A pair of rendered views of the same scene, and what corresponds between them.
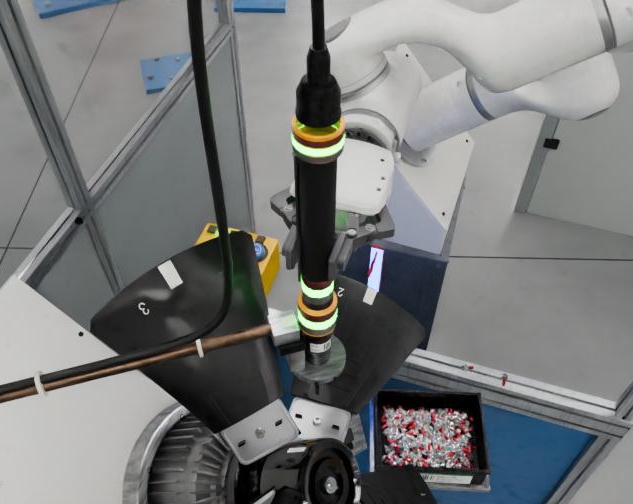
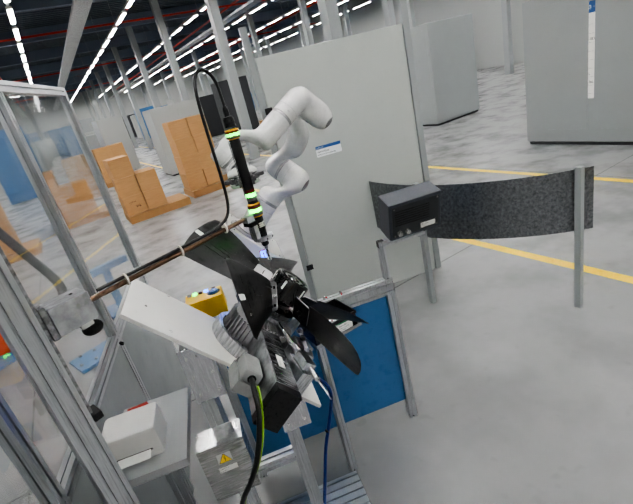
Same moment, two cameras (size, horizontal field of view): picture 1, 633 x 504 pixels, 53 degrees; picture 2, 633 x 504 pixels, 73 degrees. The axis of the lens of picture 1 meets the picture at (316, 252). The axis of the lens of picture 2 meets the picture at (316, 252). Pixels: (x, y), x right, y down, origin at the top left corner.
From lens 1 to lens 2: 103 cm
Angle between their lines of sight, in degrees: 35
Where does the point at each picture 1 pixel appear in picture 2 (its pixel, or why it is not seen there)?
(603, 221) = not seen: hidden behind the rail
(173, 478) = (236, 321)
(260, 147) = not seen: hidden behind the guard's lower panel
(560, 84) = (289, 179)
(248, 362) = (241, 253)
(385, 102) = not seen: hidden behind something
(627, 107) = (328, 235)
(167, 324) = (207, 248)
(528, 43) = (269, 127)
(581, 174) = (330, 274)
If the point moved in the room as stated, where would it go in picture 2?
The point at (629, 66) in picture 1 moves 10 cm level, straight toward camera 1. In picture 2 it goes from (317, 218) to (318, 222)
